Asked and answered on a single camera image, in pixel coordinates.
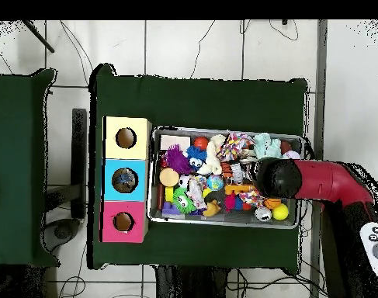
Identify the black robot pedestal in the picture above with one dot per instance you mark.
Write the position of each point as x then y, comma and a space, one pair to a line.
191, 285

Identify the dark green table cloth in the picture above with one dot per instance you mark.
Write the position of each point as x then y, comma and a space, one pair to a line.
207, 102

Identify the small soccer ball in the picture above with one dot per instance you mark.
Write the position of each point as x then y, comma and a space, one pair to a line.
184, 181

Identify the purple spiky ball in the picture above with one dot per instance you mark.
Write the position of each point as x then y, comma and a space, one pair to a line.
177, 160

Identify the grey rounded floor base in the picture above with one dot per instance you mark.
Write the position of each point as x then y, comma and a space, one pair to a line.
63, 231

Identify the wooden box with three holes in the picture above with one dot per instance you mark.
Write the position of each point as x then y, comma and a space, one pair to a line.
126, 152

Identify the smooth orange ball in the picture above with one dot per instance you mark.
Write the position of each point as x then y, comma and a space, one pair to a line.
201, 142

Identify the shallow mesh bin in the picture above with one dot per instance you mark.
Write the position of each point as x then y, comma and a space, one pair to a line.
188, 218

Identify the white baseball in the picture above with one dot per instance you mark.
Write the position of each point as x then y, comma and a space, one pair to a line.
291, 154

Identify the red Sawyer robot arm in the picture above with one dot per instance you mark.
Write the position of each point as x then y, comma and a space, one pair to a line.
325, 181

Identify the yellow ball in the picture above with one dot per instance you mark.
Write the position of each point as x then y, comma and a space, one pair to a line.
280, 211

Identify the blue spiky ball with eyes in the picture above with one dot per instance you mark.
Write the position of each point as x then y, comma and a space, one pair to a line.
195, 156

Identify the globe print ball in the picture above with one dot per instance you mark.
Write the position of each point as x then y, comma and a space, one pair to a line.
215, 182

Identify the mint green cloth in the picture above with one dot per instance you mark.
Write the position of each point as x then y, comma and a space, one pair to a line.
266, 147

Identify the black upright stand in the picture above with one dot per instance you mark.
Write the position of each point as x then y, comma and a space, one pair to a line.
79, 155

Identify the green spiky ball with eyes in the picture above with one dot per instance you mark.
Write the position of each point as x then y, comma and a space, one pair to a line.
183, 201

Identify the black tripod leg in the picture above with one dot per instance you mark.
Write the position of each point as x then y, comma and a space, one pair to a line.
39, 37

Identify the green covered side table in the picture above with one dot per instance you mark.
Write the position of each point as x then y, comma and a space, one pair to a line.
18, 170

